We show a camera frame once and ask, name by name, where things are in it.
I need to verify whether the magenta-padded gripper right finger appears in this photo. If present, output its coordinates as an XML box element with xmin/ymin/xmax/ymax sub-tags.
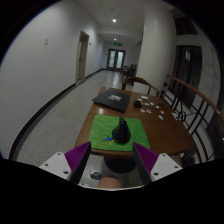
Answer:
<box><xmin>132</xmin><ymin>142</ymin><xmax>184</xmax><ymax>185</ymax></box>

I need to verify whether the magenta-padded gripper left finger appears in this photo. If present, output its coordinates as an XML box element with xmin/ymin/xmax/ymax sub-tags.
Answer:
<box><xmin>39</xmin><ymin>141</ymin><xmax>92</xmax><ymax>184</ymax></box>

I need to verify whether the black vertical computer mouse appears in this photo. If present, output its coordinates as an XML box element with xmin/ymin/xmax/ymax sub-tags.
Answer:
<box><xmin>111</xmin><ymin>116</ymin><xmax>132</xmax><ymax>145</ymax></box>

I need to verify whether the green mouse pad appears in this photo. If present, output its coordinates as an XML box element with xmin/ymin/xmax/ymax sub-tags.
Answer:
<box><xmin>88</xmin><ymin>114</ymin><xmax>151</xmax><ymax>153</ymax></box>

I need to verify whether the dark table base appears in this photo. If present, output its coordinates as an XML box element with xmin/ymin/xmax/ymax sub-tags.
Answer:
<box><xmin>103</xmin><ymin>155</ymin><xmax>137</xmax><ymax>174</ymax></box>

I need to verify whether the person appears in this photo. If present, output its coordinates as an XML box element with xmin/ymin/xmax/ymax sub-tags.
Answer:
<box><xmin>99</xmin><ymin>173</ymin><xmax>124</xmax><ymax>190</ymax></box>

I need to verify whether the wood-topped black metal railing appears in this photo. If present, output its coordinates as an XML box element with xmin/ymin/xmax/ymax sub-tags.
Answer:
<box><xmin>159</xmin><ymin>73</ymin><xmax>224</xmax><ymax>164</ymax></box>

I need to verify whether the black flat box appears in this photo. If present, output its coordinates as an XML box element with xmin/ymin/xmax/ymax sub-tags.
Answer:
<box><xmin>92</xmin><ymin>89</ymin><xmax>133</xmax><ymax>113</ymax></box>

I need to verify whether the wooden armchair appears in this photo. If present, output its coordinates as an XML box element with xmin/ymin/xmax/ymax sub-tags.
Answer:
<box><xmin>121</xmin><ymin>64</ymin><xmax>138</xmax><ymax>80</ymax></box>
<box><xmin>120</xmin><ymin>76</ymin><xmax>161</xmax><ymax>98</ymax></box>

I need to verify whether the dark tall window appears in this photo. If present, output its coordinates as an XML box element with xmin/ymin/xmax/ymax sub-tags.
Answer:
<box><xmin>171</xmin><ymin>45</ymin><xmax>203</xmax><ymax>108</ymax></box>

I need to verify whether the corridor side door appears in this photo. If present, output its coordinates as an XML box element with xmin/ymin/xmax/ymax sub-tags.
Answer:
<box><xmin>75</xmin><ymin>30</ymin><xmax>90</xmax><ymax>83</ymax></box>

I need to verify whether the glazed double door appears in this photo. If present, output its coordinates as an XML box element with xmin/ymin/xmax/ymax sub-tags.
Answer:
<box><xmin>106</xmin><ymin>48</ymin><xmax>127</xmax><ymax>71</ymax></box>

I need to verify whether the dark transom window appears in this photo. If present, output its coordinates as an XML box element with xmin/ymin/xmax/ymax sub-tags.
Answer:
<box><xmin>174</xmin><ymin>16</ymin><xmax>201</xmax><ymax>37</ymax></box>

